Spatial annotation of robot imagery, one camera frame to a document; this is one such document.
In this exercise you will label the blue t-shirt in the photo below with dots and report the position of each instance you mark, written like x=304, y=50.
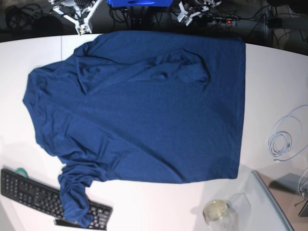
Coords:
x=140, y=106

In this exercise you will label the black power strip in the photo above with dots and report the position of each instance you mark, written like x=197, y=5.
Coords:
x=214, y=20

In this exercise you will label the blue box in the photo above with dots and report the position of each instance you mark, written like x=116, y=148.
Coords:
x=150, y=3

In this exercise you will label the clear glass jar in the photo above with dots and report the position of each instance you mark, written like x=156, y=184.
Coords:
x=232, y=214

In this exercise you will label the green tape roll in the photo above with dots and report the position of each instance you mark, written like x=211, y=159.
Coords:
x=22, y=172

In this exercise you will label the black keyboard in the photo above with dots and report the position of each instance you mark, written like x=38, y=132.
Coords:
x=46, y=199

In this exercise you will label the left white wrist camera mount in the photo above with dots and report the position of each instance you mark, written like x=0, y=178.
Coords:
x=189, y=9

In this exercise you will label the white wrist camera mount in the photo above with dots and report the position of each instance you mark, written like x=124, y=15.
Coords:
x=189, y=9
x=78, y=12

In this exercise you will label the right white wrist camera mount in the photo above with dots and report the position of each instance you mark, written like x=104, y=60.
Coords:
x=78, y=12

